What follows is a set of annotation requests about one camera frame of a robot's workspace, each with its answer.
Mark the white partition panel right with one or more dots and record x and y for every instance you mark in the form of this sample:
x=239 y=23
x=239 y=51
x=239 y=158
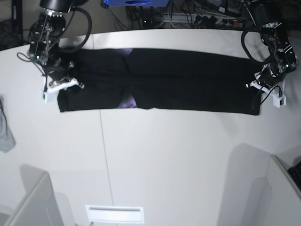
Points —
x=278 y=202

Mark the white partition panel left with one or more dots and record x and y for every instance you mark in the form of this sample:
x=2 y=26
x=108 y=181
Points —
x=37 y=208

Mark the white partition panel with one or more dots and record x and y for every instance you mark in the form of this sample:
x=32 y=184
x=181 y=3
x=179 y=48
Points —
x=37 y=208
x=278 y=202

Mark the blue box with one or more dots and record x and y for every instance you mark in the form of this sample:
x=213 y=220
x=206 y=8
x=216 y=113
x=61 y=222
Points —
x=147 y=3

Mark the grey cloth at table edge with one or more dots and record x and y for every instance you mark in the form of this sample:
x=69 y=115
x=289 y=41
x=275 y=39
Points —
x=7 y=141

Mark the black T-shirt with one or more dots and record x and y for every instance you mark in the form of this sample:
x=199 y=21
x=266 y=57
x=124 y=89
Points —
x=160 y=78

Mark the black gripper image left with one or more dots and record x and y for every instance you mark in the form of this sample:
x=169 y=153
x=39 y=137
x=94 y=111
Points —
x=58 y=71

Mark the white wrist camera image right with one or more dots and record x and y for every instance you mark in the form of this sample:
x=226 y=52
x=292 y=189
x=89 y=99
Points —
x=279 y=101

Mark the black keyboard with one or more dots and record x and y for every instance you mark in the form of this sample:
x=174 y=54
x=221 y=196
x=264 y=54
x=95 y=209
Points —
x=295 y=173

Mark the white power strip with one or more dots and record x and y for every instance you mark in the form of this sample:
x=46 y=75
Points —
x=216 y=20

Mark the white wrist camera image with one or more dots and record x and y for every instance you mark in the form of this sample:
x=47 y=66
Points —
x=47 y=96
x=279 y=101

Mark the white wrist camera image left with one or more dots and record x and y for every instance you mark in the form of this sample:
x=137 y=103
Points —
x=47 y=96

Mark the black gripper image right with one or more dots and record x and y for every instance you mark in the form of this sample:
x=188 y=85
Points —
x=269 y=77

